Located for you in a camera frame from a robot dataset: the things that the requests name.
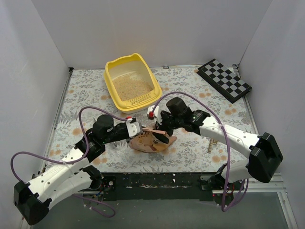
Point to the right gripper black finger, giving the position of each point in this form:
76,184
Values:
161,137
163,127

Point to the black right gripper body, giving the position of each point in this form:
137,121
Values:
164,125

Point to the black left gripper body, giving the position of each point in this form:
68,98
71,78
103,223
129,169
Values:
121,131

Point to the pink cat litter bag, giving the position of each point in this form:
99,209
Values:
148,143

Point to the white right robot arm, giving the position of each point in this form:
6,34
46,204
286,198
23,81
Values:
262,152

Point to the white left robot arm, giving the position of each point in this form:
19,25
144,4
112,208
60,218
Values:
35,198

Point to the beige litter in box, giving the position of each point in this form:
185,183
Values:
128,88

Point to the yellow cat litter box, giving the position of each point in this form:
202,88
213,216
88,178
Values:
135,67

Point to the floral tablecloth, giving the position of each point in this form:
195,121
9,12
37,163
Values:
87,92

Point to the wooden ruler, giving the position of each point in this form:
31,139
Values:
211,143

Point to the black folding chessboard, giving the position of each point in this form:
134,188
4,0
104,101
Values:
223,80

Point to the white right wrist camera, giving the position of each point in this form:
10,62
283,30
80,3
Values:
154,112

